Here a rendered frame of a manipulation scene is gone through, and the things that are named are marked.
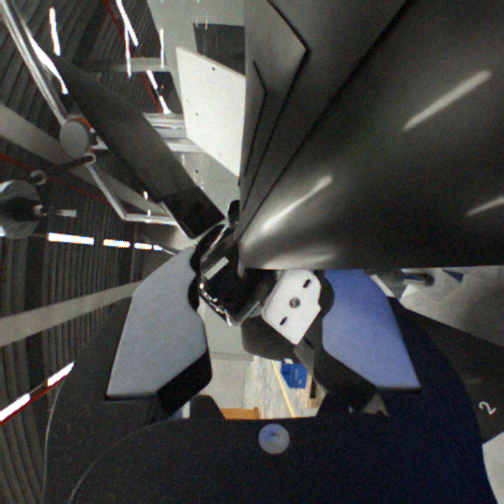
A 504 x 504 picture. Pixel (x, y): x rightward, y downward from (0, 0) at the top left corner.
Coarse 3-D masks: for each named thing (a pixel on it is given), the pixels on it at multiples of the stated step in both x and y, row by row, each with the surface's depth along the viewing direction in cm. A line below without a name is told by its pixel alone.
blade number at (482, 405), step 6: (480, 396) 15; (474, 402) 16; (480, 402) 15; (486, 402) 15; (492, 402) 15; (474, 408) 16; (480, 408) 15; (486, 408) 15; (492, 408) 15; (498, 408) 14; (486, 414) 15; (492, 414) 15
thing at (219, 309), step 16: (224, 224) 30; (208, 240) 28; (224, 240) 27; (208, 256) 26; (224, 256) 26; (224, 272) 26; (256, 272) 27; (272, 272) 28; (208, 288) 25; (224, 288) 25; (240, 288) 26; (256, 288) 27; (272, 288) 30; (208, 304) 35; (224, 304) 25; (240, 304) 26; (224, 320) 33; (240, 320) 27
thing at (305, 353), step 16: (320, 320) 26; (416, 320) 20; (432, 320) 19; (304, 336) 26; (432, 336) 19; (448, 336) 18; (464, 336) 17; (304, 352) 27; (448, 352) 18; (464, 352) 17; (480, 352) 16; (496, 352) 15; (464, 368) 17; (480, 368) 16; (496, 368) 15; (320, 384) 26; (464, 384) 16; (480, 384) 16; (496, 384) 15; (496, 400) 14; (480, 416) 15; (496, 416) 14; (480, 432) 15; (496, 432) 14
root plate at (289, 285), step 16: (288, 272) 29; (304, 272) 27; (288, 288) 28; (304, 288) 27; (320, 288) 26; (272, 304) 29; (288, 304) 28; (304, 304) 27; (272, 320) 29; (288, 320) 28; (304, 320) 27; (288, 336) 28
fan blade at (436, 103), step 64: (256, 0) 7; (320, 0) 4; (384, 0) 3; (448, 0) 2; (256, 64) 8; (320, 64) 5; (384, 64) 3; (448, 64) 2; (256, 128) 9; (320, 128) 5; (384, 128) 4; (448, 128) 3; (256, 192) 11; (320, 192) 6; (384, 192) 4; (448, 192) 3; (256, 256) 13; (320, 256) 7; (384, 256) 5; (448, 256) 3
